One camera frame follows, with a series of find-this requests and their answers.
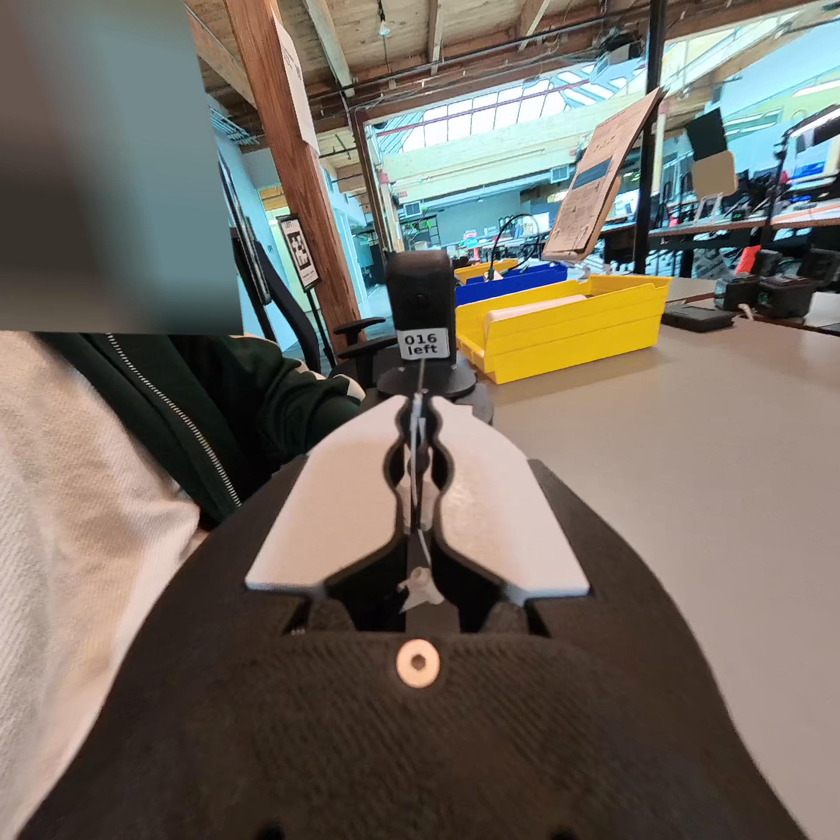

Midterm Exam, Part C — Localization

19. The black flat case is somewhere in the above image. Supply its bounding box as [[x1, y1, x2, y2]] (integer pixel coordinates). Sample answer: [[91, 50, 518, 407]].
[[661, 303, 736, 333]]

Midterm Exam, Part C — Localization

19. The white paper notice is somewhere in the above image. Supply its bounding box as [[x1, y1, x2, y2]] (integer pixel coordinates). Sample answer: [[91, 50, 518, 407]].
[[272, 13, 320, 147]]

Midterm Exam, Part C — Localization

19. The beige cardboard panel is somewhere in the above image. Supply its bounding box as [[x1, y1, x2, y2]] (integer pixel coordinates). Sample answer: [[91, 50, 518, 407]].
[[692, 150, 736, 219]]

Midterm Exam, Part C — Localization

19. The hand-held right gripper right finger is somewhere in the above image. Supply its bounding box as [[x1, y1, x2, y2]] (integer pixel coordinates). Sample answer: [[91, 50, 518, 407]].
[[432, 397, 592, 605]]

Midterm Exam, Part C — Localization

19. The yellow plastic bin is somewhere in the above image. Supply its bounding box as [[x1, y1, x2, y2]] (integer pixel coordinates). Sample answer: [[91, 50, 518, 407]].
[[455, 274, 673, 385], [455, 258, 519, 284]]

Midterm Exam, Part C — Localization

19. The brown cardboard sign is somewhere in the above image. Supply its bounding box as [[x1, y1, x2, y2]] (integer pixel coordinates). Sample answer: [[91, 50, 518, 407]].
[[541, 85, 667, 263]]

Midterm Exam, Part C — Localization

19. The grey desk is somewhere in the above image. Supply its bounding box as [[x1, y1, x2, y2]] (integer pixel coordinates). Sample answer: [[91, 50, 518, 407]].
[[486, 276, 840, 840]]

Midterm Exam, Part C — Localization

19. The large black framed sign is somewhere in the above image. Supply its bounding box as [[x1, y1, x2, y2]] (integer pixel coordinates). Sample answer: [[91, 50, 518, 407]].
[[217, 151, 273, 342]]

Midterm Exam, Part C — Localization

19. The black cable loop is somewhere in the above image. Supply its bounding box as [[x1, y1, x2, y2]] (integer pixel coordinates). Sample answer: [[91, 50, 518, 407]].
[[489, 213, 539, 280]]

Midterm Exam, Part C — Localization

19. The wooden pillar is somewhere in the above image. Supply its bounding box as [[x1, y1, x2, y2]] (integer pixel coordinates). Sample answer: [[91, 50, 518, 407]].
[[223, 0, 362, 349]]

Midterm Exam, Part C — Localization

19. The framed marker sign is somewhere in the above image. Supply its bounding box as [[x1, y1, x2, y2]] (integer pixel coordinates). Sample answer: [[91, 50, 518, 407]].
[[276, 213, 322, 293]]

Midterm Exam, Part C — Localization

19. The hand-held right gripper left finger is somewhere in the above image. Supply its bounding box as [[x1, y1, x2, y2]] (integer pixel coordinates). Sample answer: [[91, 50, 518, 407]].
[[246, 395, 412, 592]]

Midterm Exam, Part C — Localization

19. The person's left forearm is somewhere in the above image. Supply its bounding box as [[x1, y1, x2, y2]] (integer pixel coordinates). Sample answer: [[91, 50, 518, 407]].
[[249, 335, 366, 476]]

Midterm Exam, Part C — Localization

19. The wooden background desk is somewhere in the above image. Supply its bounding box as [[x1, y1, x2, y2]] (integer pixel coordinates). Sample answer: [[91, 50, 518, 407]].
[[600, 203, 840, 277]]

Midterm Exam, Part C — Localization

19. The blue plastic bin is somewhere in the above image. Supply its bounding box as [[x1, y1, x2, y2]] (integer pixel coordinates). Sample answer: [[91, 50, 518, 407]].
[[455, 262, 568, 306]]

